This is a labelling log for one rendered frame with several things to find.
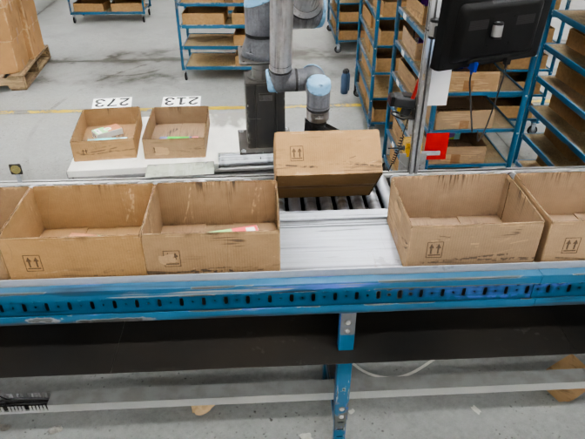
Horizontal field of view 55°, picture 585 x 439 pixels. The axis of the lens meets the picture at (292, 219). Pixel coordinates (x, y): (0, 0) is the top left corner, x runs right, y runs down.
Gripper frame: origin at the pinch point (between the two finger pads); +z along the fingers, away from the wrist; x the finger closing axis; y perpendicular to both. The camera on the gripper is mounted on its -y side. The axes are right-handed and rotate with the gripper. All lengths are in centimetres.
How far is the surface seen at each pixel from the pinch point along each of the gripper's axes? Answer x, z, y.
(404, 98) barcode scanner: -12.4, -21.7, -35.0
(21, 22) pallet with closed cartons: -364, 70, 257
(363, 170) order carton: 28.6, -14.6, -12.3
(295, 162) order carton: 25.9, -16.9, 12.3
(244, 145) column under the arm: -34.1, 12.6, 33.1
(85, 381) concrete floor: 46, 81, 105
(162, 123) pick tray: -62, 15, 76
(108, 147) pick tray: -26, 7, 94
